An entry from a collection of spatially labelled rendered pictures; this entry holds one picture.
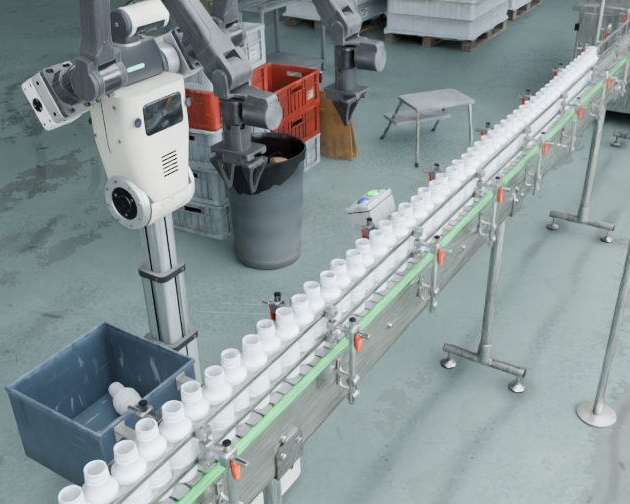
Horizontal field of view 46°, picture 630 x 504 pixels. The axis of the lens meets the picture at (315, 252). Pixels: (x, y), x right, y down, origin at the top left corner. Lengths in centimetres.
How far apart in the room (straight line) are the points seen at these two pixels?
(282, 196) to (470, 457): 163
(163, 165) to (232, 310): 176
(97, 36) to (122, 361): 85
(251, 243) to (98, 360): 200
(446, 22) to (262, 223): 482
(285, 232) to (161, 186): 192
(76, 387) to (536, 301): 247
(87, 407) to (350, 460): 116
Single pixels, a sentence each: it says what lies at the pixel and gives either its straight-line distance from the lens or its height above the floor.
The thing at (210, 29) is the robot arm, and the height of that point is 173.
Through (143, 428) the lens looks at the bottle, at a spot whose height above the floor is 115.
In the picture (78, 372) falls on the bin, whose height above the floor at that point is 86.
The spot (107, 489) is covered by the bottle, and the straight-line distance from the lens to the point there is 132.
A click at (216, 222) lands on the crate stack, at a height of 12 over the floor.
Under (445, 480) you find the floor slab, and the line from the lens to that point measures 286.
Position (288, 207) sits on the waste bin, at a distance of 385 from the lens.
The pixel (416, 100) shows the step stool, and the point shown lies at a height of 41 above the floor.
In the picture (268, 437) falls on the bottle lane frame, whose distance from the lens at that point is 162.
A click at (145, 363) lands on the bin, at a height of 87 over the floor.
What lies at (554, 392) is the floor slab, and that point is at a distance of 331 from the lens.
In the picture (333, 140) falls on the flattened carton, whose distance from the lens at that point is 534.
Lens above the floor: 206
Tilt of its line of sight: 30 degrees down
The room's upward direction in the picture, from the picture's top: 1 degrees counter-clockwise
